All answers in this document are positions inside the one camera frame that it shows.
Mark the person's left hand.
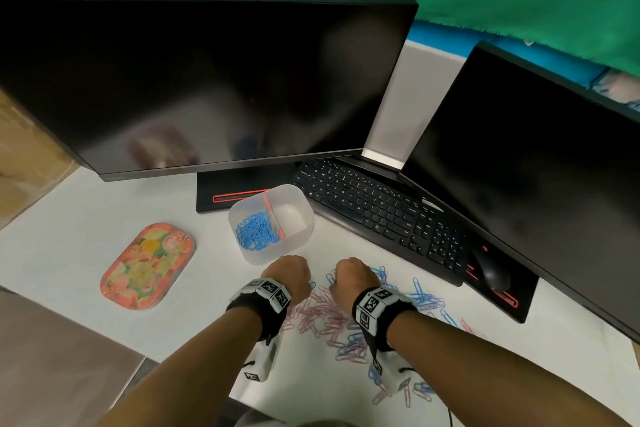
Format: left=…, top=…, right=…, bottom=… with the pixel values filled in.
left=259, top=255, right=313, bottom=314

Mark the person's right hand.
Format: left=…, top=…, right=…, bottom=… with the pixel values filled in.
left=327, top=257, right=382, bottom=318

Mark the translucent plastic divided container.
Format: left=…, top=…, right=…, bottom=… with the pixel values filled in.
left=228, top=183, right=315, bottom=266

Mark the pile of blue pink paperclips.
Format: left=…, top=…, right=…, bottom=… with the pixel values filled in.
left=279, top=265, right=486, bottom=408

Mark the heap of sorted blue paperclips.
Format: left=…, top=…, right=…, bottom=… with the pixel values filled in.
left=235, top=211, right=281, bottom=252

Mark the person's left forearm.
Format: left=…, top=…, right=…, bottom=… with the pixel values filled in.
left=95, top=306, right=263, bottom=427

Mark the person's right forearm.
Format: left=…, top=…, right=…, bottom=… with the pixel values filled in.
left=387, top=311, right=631, bottom=427

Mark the left wristband with marker tags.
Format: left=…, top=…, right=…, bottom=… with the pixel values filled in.
left=225, top=277, right=292, bottom=342

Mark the wristband with marker tags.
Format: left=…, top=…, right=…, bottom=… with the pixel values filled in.
left=352, top=287, right=419, bottom=378
left=225, top=277, right=292, bottom=342

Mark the right wristband with marker tags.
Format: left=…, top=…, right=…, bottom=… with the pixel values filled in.
left=352, top=287, right=419, bottom=378

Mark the black keyboard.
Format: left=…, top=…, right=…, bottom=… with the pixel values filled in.
left=292, top=159, right=471, bottom=288

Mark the black red-trimmed desk mat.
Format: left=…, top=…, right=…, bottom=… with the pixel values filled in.
left=196, top=163, right=301, bottom=214

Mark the black computer mouse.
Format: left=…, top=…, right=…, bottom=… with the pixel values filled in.
left=472, top=246, right=512, bottom=292

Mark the floral orange tin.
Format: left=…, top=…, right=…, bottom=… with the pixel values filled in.
left=99, top=222, right=197, bottom=312

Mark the black computer monitor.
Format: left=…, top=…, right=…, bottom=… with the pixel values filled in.
left=0, top=0, right=419, bottom=182
left=399, top=41, right=640, bottom=342

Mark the blue partition panel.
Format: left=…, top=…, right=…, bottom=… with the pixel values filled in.
left=407, top=20, right=611, bottom=90

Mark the brown cardboard sheet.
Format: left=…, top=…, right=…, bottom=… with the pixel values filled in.
left=0, top=89, right=81, bottom=230

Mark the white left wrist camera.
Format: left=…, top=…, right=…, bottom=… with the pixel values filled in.
left=242, top=331, right=279, bottom=384

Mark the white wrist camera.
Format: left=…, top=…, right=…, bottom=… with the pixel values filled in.
left=242, top=331, right=279, bottom=384
left=369, top=351, right=413, bottom=395

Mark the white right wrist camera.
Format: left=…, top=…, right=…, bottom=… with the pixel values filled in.
left=369, top=351, right=413, bottom=395

